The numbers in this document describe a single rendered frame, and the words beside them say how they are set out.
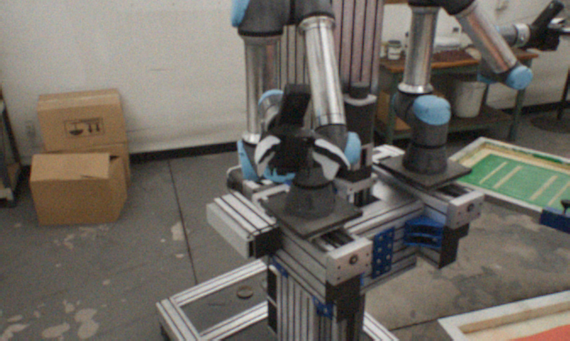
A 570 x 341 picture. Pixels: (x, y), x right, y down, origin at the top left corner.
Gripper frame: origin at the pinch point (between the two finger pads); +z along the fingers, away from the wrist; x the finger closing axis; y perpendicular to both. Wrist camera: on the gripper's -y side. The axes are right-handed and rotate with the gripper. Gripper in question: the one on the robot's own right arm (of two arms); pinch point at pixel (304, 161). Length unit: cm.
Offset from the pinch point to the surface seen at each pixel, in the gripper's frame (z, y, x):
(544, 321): -32, 61, -87
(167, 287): -185, 173, 24
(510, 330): -31, 63, -75
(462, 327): -31, 62, -61
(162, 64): -373, 84, 43
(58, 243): -246, 183, 99
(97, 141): -319, 137, 87
